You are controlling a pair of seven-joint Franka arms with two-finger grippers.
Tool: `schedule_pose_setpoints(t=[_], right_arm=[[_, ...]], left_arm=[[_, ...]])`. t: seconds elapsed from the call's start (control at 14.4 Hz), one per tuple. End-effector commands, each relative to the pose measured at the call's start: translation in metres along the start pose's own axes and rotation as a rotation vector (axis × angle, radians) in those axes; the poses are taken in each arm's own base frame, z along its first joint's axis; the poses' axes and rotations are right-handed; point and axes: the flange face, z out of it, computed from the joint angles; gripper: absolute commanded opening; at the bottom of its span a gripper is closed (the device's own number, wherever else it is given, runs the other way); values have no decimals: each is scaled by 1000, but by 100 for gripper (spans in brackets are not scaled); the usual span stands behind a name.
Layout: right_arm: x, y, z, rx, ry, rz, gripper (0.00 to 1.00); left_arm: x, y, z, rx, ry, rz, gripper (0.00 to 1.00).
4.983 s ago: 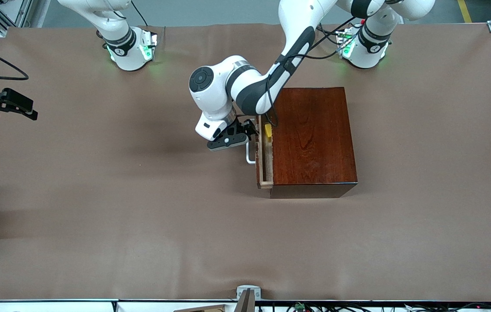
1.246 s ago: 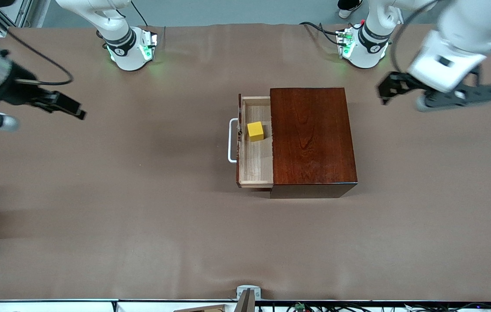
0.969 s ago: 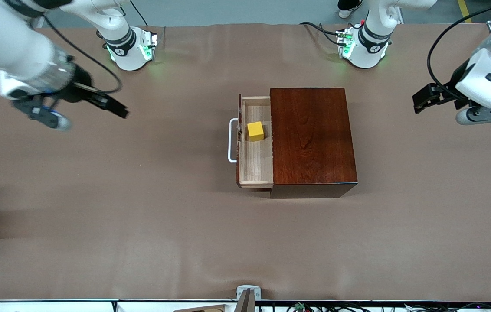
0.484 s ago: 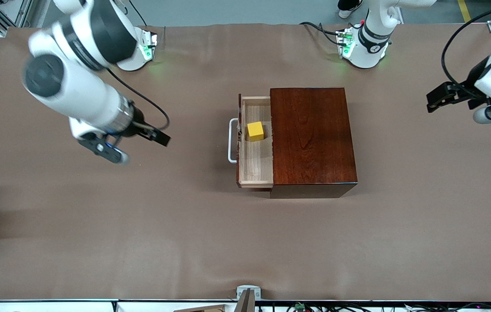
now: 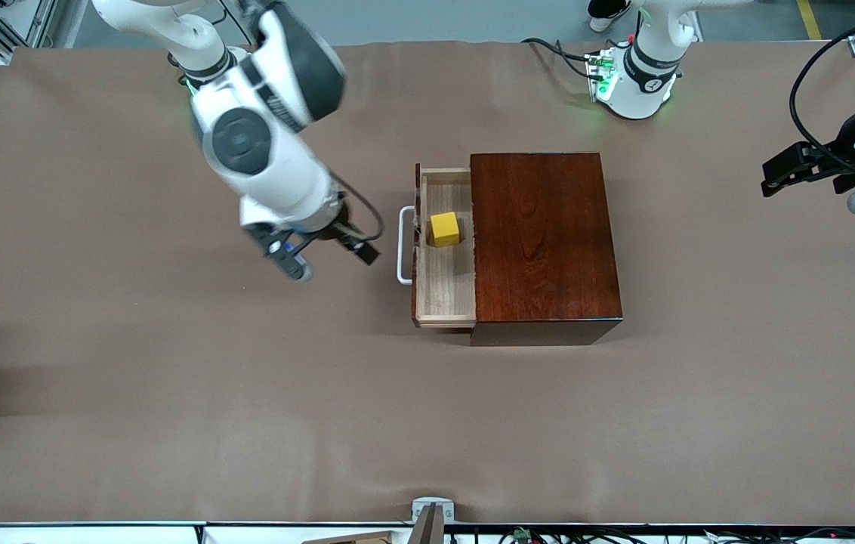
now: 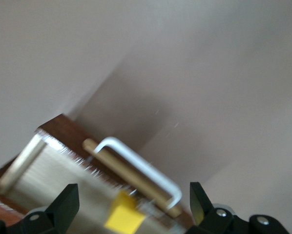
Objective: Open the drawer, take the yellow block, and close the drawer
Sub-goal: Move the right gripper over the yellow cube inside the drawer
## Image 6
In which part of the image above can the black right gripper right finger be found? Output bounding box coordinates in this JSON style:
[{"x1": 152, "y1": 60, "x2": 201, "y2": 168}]
[{"x1": 186, "y1": 182, "x2": 249, "y2": 234}]

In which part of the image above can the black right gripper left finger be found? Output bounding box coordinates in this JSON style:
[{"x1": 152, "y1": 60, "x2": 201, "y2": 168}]
[{"x1": 6, "y1": 184, "x2": 80, "y2": 234}]

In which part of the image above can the wooden drawer with white handle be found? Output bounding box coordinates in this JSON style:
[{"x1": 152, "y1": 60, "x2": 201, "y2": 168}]
[{"x1": 0, "y1": 113, "x2": 194, "y2": 234}]

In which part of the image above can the yellow block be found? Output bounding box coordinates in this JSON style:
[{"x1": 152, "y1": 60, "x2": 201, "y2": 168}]
[{"x1": 104, "y1": 190, "x2": 147, "y2": 232}]

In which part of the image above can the brown table cover sheet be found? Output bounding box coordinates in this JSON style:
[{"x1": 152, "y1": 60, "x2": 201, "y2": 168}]
[{"x1": 0, "y1": 0, "x2": 292, "y2": 234}]

